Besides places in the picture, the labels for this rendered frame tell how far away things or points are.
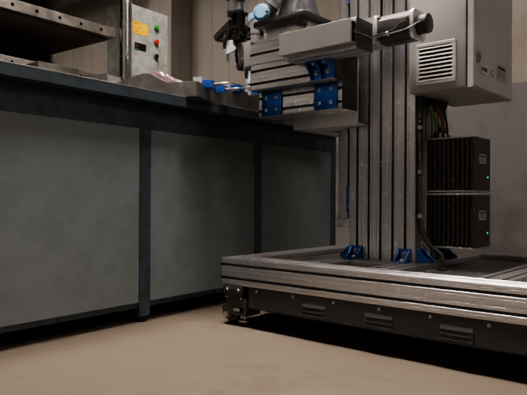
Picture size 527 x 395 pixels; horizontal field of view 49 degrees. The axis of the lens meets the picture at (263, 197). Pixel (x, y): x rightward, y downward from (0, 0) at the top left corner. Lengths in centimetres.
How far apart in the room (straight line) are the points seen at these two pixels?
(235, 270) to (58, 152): 68
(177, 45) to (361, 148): 340
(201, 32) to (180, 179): 318
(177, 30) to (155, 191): 328
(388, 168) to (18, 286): 119
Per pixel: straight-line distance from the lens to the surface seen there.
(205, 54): 516
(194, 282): 225
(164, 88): 220
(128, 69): 306
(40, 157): 183
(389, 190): 196
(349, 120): 198
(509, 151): 362
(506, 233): 361
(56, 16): 295
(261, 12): 265
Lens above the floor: 43
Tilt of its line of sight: level
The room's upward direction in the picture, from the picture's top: straight up
